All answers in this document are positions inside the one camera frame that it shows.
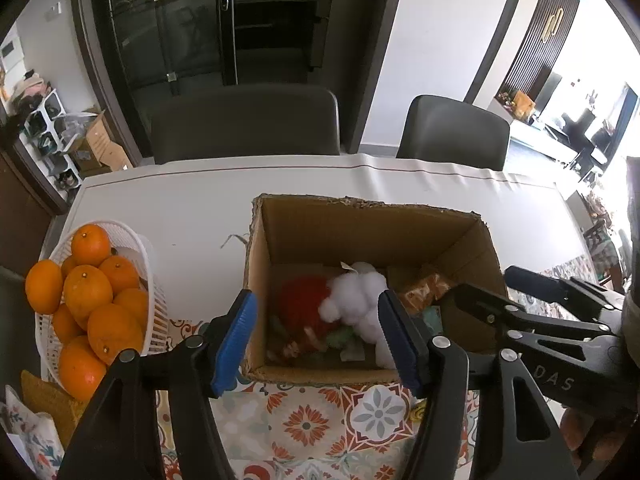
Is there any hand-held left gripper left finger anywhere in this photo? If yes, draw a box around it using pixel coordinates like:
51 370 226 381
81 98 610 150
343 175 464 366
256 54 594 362
57 289 259 480

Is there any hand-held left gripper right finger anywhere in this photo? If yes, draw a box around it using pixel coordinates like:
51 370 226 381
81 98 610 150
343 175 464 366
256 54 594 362
377 290 581 480

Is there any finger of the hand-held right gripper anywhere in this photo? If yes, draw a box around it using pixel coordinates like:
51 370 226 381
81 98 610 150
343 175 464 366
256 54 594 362
504 266 625 318
440 282 612 352

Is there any small blue-white tissue pack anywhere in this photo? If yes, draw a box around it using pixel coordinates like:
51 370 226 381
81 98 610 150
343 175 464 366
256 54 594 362
417 307 446 337

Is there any white plush toy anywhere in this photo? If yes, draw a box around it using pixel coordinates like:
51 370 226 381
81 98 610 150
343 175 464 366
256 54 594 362
320 261 396 368

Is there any red knitted flower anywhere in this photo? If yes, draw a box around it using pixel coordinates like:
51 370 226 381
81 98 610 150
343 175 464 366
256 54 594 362
277 275 346 341

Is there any brown cardboard box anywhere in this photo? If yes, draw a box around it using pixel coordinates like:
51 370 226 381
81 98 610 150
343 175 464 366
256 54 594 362
241 194 510 386

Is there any person's right hand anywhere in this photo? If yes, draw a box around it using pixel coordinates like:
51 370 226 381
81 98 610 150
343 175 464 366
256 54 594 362
559 407 608 471

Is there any dark wooden chair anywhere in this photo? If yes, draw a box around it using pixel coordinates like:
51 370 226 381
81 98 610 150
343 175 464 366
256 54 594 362
582 220 631 286

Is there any white plastic fruit basket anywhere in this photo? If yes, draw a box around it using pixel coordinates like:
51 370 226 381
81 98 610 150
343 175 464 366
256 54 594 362
37 220 171 396

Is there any patterned table runner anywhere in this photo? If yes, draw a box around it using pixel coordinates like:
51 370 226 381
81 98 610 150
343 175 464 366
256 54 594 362
152 255 626 480

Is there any white tv cabinet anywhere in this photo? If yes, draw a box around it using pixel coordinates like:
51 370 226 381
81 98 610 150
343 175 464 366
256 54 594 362
487 97 581 166

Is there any pile of oranges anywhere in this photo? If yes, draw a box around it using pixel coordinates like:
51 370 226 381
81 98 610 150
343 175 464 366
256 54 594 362
25 224 150 403

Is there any black piano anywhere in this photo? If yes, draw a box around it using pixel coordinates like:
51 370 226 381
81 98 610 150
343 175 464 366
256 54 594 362
560 110 611 161

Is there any dark grey dining chair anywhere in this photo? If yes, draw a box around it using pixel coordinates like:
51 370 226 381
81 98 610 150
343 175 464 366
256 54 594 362
396 95 511 172
150 85 341 165
0 265 43 386

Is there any orange paper bag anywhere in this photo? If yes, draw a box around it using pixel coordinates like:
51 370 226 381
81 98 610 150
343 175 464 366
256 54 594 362
512 91 536 121

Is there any black television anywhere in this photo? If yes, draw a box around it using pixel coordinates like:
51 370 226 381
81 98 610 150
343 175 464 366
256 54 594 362
532 72 563 121

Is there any woven wicker tissue box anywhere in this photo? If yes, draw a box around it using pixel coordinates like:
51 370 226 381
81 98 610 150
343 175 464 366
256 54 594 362
20 370 88 451

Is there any open cardboard floor box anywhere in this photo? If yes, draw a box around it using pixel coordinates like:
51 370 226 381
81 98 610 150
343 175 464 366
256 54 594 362
65 110 133 173

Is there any brown wooden door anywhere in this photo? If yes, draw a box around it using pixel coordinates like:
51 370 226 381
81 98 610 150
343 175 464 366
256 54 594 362
0 120 68 281

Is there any white shoe rack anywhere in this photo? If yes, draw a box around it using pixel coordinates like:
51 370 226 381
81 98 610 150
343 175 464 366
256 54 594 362
22 89 83 191

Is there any dark glass sliding door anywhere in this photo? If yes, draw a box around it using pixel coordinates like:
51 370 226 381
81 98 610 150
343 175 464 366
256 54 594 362
70 0 396 153

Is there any pink cloth pile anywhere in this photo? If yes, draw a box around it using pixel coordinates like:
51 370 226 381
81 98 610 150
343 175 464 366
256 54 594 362
10 72 51 106

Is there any gold wall ornament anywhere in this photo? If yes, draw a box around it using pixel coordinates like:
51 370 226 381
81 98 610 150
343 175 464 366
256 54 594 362
544 8 565 40

